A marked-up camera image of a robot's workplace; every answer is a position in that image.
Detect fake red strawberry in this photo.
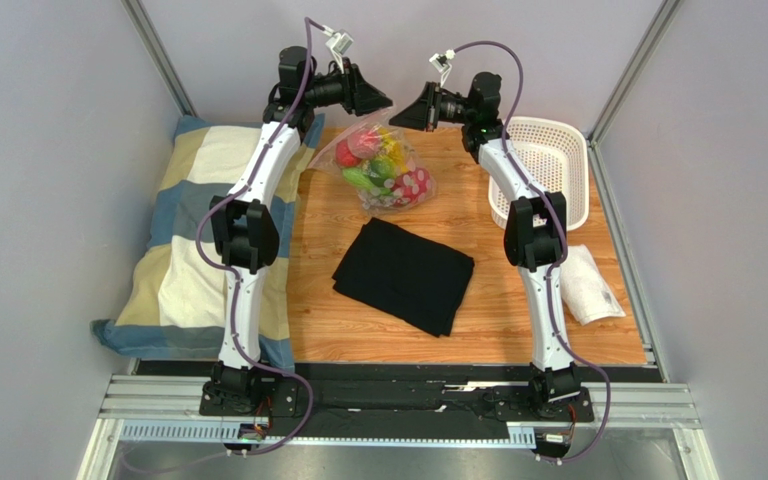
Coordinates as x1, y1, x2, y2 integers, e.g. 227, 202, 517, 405
335, 139, 362, 169

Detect fake green cucumber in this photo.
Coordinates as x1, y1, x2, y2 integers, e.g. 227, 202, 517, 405
341, 167, 380, 194

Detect striped blue beige pillow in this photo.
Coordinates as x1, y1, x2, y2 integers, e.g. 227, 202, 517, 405
90, 114, 325, 371

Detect folded black cloth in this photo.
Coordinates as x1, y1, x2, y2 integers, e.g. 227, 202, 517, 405
332, 218, 475, 337

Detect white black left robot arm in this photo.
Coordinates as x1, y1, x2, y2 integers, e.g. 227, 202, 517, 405
197, 46, 393, 416

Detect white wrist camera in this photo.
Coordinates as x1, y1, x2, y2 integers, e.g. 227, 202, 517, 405
429, 49, 456, 87
321, 26, 354, 72

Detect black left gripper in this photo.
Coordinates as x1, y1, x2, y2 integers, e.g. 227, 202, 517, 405
303, 57, 392, 117

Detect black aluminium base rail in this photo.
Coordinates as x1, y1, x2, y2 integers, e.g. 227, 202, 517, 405
99, 364, 701, 449

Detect clear zip top bag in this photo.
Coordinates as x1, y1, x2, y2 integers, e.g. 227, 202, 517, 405
309, 107, 437, 216

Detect fake peach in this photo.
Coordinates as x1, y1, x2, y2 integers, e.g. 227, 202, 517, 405
346, 128, 382, 160

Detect fake pink dragon fruit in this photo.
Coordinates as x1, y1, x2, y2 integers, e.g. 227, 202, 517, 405
393, 168, 434, 206

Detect fake yellow bananas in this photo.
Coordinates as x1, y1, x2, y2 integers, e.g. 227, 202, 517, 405
377, 128, 409, 174

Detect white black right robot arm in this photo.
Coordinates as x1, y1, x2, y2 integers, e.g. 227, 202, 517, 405
390, 72, 593, 421

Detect white perforated plastic basket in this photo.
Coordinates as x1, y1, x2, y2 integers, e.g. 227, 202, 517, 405
507, 116, 590, 231

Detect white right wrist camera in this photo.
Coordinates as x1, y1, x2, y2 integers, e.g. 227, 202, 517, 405
429, 49, 456, 87

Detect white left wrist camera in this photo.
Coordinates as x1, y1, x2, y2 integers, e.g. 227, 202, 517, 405
321, 26, 354, 72

